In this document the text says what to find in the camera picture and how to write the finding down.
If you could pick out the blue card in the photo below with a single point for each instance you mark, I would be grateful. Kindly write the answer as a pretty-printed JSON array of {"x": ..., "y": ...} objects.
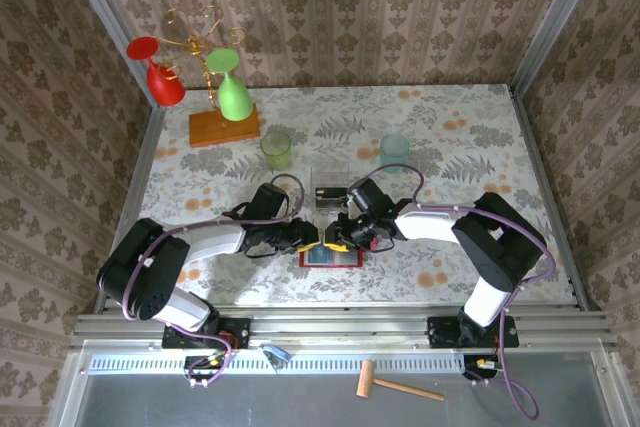
[{"x": 320, "y": 257}]

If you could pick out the red leather card holder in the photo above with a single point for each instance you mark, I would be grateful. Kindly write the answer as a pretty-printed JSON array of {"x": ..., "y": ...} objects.
[{"x": 347, "y": 259}]

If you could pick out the dark scratched chip card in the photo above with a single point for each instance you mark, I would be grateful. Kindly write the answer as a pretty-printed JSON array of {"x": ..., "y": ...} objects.
[{"x": 330, "y": 193}]

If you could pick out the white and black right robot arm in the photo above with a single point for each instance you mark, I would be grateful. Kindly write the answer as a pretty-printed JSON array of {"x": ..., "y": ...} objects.
[{"x": 425, "y": 227}]

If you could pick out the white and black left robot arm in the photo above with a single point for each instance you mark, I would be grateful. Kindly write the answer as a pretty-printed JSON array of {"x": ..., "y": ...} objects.
[{"x": 215, "y": 239}]

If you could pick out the clear plastic box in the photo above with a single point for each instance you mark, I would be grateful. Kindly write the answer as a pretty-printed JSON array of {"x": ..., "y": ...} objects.
[{"x": 330, "y": 172}]

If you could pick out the green translucent plastic cup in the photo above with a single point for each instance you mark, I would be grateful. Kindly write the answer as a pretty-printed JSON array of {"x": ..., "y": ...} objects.
[{"x": 276, "y": 154}]

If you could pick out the blue translucent plastic cup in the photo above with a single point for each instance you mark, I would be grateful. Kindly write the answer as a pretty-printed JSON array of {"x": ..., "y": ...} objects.
[{"x": 395, "y": 147}]

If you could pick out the blue and grey clip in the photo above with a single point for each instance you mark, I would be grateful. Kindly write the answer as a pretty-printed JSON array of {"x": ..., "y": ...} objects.
[{"x": 277, "y": 353}]

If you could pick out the floral patterned table cover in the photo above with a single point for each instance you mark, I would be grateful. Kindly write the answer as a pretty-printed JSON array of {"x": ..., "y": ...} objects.
[{"x": 310, "y": 107}]

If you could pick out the wooden mallet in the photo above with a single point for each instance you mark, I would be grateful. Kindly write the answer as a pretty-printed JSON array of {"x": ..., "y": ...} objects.
[{"x": 367, "y": 379}]

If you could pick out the green plastic goblet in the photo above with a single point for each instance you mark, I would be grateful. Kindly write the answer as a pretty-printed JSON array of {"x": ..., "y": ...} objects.
[{"x": 234, "y": 99}]

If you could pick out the black connector board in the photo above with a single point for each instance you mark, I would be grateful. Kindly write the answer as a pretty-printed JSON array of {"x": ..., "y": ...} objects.
[
  {"x": 475, "y": 372},
  {"x": 200, "y": 372}
]

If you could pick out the grey sheet metal panel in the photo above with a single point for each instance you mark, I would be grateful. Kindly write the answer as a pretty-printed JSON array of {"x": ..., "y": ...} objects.
[{"x": 250, "y": 402}]

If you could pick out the red plastic goblet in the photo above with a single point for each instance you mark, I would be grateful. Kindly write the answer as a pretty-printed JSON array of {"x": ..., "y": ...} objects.
[{"x": 167, "y": 89}]

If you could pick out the long aluminium base rail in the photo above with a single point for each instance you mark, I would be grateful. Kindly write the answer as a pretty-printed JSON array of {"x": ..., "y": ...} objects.
[{"x": 340, "y": 324}]

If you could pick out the aluminium side rail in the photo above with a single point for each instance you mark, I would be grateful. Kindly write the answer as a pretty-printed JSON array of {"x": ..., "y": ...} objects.
[
  {"x": 140, "y": 167},
  {"x": 541, "y": 172}
]

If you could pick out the aluminium frame post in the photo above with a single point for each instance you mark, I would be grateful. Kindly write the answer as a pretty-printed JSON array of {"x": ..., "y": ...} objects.
[
  {"x": 553, "y": 22},
  {"x": 101, "y": 12}
]

